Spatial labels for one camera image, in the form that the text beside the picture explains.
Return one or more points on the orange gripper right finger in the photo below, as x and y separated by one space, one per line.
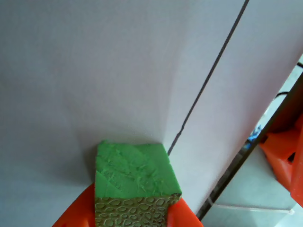
181 215

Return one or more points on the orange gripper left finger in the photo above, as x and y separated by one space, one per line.
80 210

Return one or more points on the green foam block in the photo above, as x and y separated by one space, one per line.
132 165

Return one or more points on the white zip tie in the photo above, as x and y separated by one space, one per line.
251 209

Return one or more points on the blue crumpled scrap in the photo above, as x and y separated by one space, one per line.
255 133

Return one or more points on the orange plastic clamp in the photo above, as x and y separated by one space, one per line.
279 151

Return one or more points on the white paper sheet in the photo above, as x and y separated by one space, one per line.
94 71

